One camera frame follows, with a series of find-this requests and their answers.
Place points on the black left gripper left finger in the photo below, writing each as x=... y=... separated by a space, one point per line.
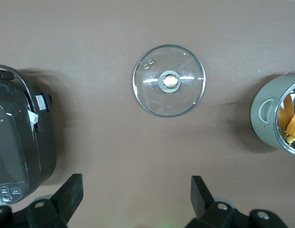
x=61 y=204

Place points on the black rice cooker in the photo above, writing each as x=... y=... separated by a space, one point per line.
x=16 y=142

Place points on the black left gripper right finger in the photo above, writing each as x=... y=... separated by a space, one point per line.
x=204 y=209

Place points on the glass pot lid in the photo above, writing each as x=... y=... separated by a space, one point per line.
x=149 y=95

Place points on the steel pot with glass lid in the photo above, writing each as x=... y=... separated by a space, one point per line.
x=263 y=111

